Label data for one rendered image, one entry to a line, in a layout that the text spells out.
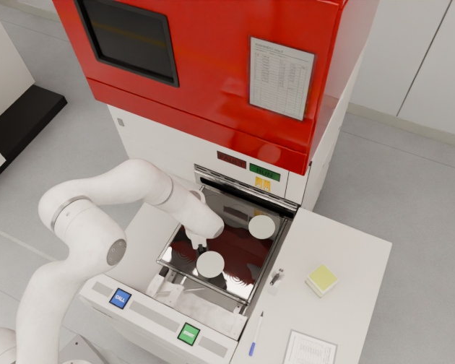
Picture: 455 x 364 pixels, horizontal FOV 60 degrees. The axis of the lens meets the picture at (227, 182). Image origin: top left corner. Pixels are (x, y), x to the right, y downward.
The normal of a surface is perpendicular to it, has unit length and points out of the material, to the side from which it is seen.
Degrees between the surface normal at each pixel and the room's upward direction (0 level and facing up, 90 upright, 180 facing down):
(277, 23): 90
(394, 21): 90
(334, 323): 0
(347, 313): 0
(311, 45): 90
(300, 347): 0
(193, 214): 47
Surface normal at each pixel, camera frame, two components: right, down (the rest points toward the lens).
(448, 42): -0.44, 0.76
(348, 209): -0.04, -0.55
